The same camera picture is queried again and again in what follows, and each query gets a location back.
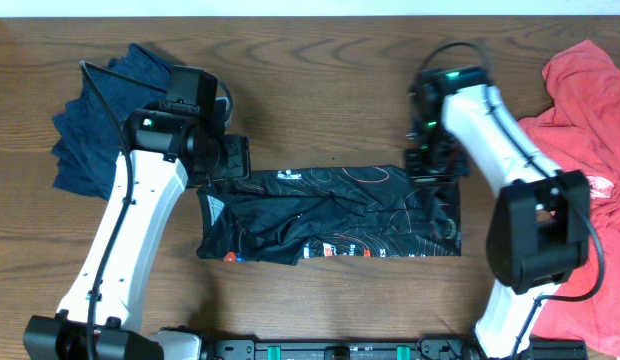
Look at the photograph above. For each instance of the folded navy blue garment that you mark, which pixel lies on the folded navy blue garment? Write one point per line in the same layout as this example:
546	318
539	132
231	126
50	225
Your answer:
138	103

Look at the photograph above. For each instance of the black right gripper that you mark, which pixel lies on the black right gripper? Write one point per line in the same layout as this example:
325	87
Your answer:
420	174

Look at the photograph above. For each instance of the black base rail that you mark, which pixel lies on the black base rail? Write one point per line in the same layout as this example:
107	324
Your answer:
335	350

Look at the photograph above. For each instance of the red pink clothes pile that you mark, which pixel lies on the red pink clothes pile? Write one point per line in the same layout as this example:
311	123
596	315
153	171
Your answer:
581	131

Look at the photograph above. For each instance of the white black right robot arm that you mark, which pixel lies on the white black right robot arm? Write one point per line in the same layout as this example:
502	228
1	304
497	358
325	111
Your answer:
540	230

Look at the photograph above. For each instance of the black patterned sports jersey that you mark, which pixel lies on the black patterned sports jersey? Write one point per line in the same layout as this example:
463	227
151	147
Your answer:
288	215

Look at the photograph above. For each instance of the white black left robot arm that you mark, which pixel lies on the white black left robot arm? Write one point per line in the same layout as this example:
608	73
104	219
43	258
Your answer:
101	315

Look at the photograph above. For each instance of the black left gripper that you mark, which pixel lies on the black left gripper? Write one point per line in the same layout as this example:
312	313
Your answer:
236	163

